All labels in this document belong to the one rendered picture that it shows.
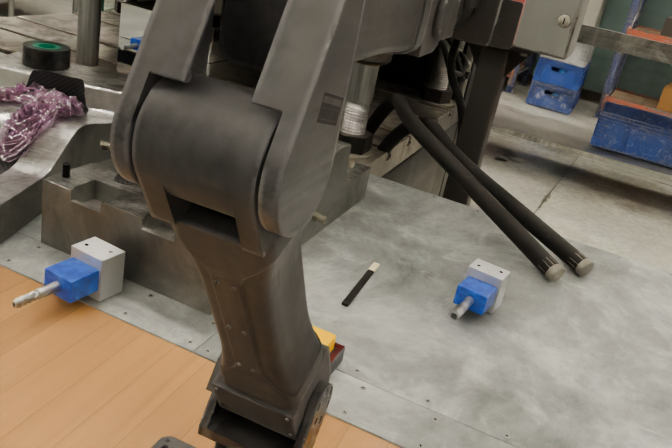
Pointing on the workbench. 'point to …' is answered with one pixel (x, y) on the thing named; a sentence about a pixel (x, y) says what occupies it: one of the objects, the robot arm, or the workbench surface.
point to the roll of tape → (46, 55)
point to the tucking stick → (360, 284)
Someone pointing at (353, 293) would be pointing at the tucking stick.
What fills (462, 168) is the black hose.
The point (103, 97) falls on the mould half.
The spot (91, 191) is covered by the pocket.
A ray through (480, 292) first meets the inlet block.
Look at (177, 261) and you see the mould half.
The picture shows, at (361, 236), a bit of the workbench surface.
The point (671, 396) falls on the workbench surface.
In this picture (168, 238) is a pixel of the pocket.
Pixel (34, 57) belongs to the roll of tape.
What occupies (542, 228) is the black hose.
